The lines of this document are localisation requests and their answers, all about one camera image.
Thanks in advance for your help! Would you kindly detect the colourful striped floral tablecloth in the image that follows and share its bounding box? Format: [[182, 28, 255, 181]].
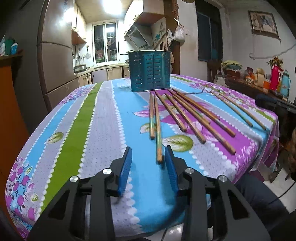
[[5, 75, 279, 238]]

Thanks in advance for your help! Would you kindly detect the light blue thermos flask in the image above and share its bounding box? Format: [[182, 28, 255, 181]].
[[280, 70, 291, 99]]

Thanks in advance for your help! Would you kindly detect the wooden chopstick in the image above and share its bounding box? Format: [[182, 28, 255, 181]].
[[168, 89, 236, 155], [172, 88, 235, 138], [166, 94, 206, 144], [149, 92, 155, 140], [155, 91, 187, 132], [154, 96, 163, 163], [212, 93, 253, 128], [221, 95, 266, 130]]

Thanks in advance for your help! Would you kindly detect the kitchen window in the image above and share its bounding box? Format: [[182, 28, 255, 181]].
[[92, 22, 119, 65]]

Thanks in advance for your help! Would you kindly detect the framed elephant picture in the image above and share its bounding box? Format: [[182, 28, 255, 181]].
[[248, 11, 281, 41]]

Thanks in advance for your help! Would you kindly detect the dark wooden side table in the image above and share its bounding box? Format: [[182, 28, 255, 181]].
[[224, 74, 295, 114]]

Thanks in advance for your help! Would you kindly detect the steel range hood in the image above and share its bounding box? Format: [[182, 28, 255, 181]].
[[125, 24, 154, 50]]

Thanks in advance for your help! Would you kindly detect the red thermos flask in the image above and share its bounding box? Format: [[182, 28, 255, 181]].
[[269, 65, 283, 91]]

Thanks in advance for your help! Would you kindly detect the teal perforated utensil holder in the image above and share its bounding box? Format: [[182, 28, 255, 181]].
[[128, 50, 171, 92]]

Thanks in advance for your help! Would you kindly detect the white hanging plastic bag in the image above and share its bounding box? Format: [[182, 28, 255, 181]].
[[173, 25, 185, 42]]

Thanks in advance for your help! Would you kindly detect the grey tall refrigerator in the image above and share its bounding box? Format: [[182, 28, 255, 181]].
[[9, 1, 79, 133]]

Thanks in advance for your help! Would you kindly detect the orange wooden cabinet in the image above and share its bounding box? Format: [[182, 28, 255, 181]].
[[0, 53, 29, 218]]

